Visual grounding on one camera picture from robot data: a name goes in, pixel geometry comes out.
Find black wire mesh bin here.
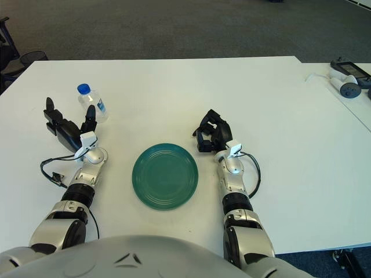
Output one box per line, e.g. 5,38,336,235
20,50,49,66

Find green ribbed plate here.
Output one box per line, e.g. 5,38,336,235
132,143,199,211

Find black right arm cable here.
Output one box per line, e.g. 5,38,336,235
242,152,261,199

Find clear bottle with blue cap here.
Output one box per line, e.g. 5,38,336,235
77,83,110,124

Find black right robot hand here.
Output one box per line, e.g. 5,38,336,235
192,109,234,153

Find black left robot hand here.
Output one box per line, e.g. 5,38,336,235
43,97,98,153

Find white grey VR controller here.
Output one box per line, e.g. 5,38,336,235
330,74,362,100

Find black caster wheel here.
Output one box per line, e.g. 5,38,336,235
332,248,371,278

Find black office chair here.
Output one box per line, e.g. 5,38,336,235
0,16,27,93

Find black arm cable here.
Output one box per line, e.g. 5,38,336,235
39,155,101,240
242,152,261,199

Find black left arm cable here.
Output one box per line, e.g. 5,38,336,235
39,155,101,240

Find grey robot torso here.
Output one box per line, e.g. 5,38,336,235
5,235,261,278

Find dark handheld screen device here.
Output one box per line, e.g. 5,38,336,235
330,57,371,87

